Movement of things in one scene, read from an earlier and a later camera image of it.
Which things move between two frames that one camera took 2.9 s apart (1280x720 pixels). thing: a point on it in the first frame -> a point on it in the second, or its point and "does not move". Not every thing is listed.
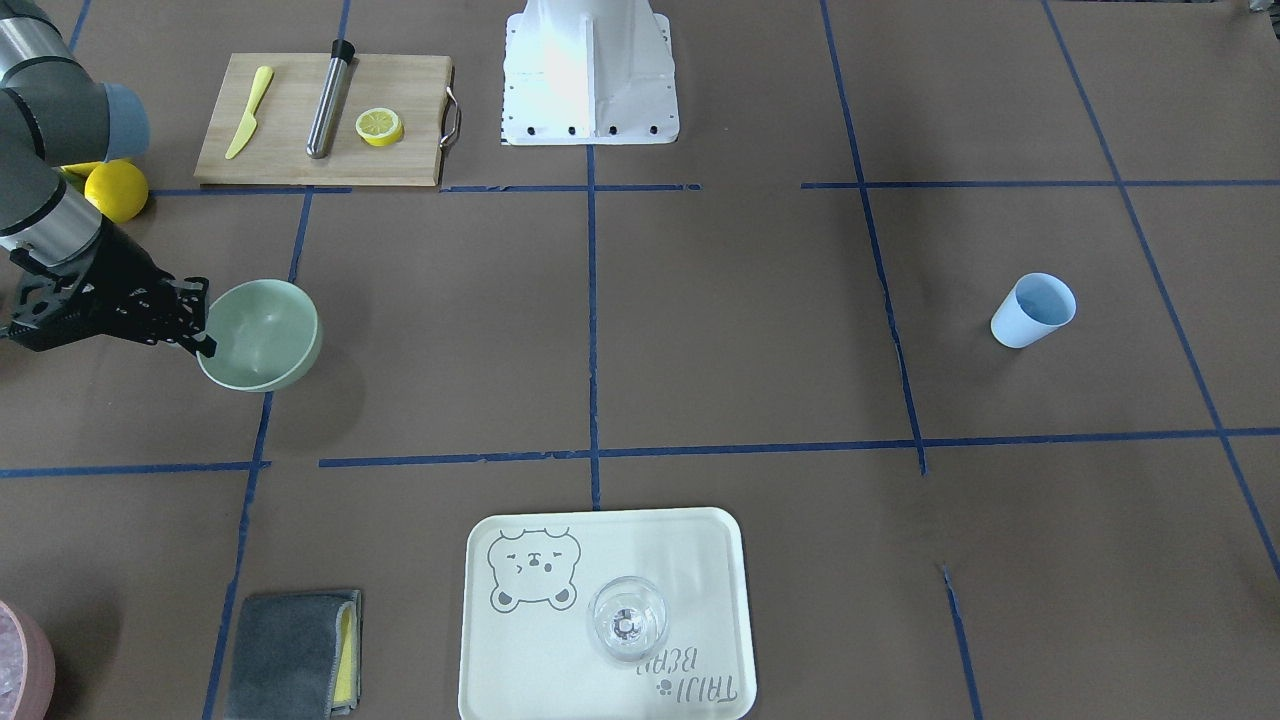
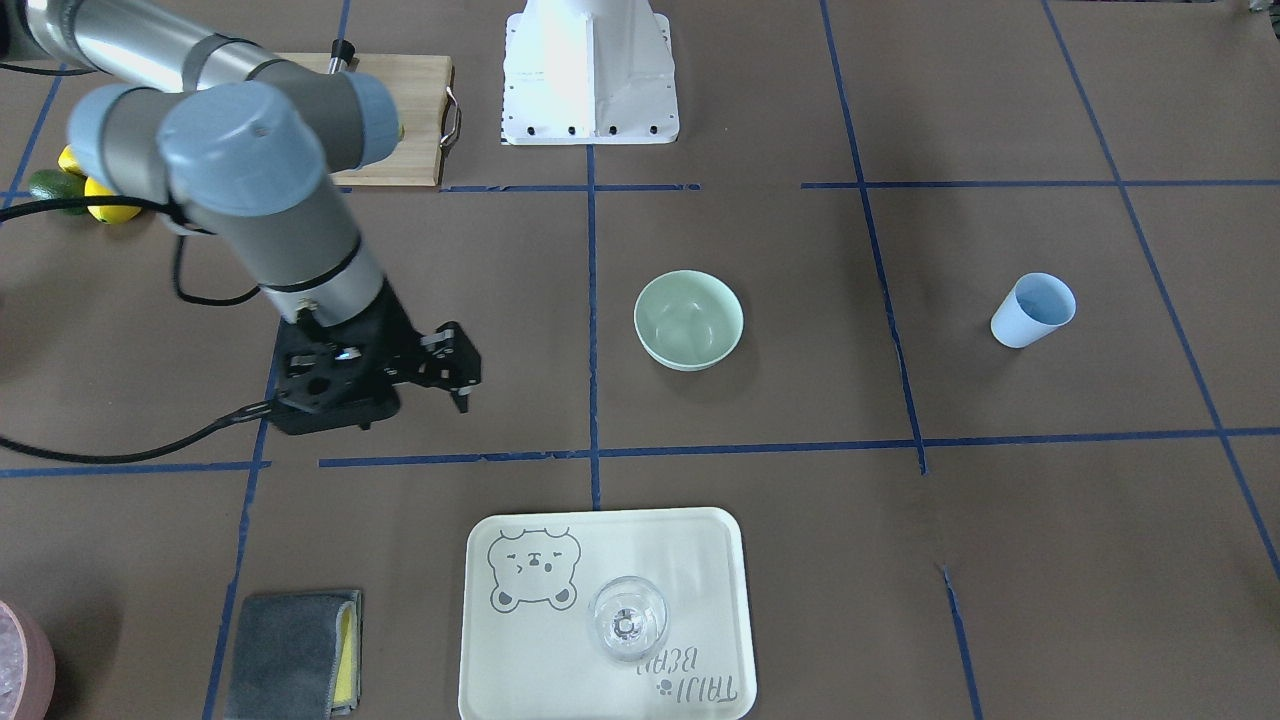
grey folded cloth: [297, 656] does not move
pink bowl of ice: [27, 666] does not move
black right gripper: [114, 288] -> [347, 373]
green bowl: [267, 332] -> [687, 321]
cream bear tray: [531, 577] does not move
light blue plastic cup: [1035, 305] does not move
